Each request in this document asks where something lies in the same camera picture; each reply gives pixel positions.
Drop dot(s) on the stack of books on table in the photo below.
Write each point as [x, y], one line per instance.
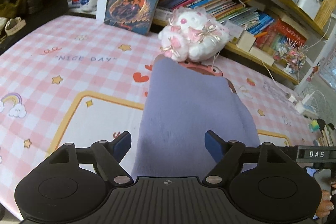
[327, 134]

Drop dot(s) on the white wristwatch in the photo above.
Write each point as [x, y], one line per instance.
[14, 25]

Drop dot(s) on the black smartphone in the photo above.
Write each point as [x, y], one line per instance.
[311, 171]

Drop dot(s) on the pink checkered table mat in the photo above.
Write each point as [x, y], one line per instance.
[73, 82]

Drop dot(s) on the person's hand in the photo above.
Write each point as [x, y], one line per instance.
[325, 206]

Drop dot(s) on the row of colourful shelf books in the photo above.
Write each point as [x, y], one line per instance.
[265, 25]

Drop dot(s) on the white pink plush toy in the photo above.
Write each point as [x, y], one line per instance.
[192, 34]

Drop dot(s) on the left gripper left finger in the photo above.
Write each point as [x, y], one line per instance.
[108, 155]

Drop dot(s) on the purple and brown sweater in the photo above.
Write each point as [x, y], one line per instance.
[181, 106]

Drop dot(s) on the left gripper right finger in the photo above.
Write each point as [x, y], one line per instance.
[227, 155]

